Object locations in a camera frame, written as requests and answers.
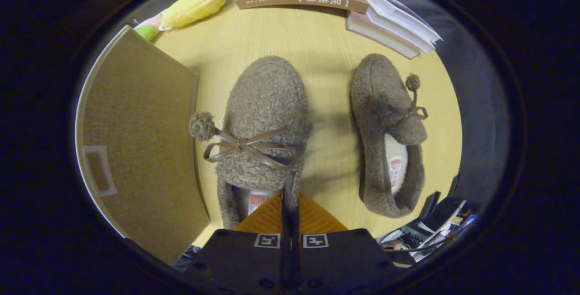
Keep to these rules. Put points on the brown fuzzy shoe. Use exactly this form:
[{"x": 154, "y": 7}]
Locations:
[
  {"x": 265, "y": 100},
  {"x": 376, "y": 91}
]

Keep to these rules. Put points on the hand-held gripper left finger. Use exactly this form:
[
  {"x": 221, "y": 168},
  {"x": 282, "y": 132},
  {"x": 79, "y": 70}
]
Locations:
[{"x": 240, "y": 263}]

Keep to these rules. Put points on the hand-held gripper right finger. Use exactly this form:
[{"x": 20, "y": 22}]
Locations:
[{"x": 344, "y": 263}]

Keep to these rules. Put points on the dark equipment clutter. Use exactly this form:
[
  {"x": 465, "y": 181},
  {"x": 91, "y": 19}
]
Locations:
[{"x": 439, "y": 218}]

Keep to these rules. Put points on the beige fabric storage box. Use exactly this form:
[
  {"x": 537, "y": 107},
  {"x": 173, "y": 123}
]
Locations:
[{"x": 140, "y": 141}]

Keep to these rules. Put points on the yellow plush toy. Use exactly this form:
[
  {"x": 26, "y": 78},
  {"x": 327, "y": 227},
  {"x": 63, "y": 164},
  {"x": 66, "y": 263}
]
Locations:
[{"x": 195, "y": 7}]

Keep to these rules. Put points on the white magazine with portrait cover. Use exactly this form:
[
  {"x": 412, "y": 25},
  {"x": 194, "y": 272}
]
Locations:
[{"x": 403, "y": 16}]

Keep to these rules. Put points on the pink and green plush toy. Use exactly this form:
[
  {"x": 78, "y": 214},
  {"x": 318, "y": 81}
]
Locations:
[{"x": 147, "y": 32}]

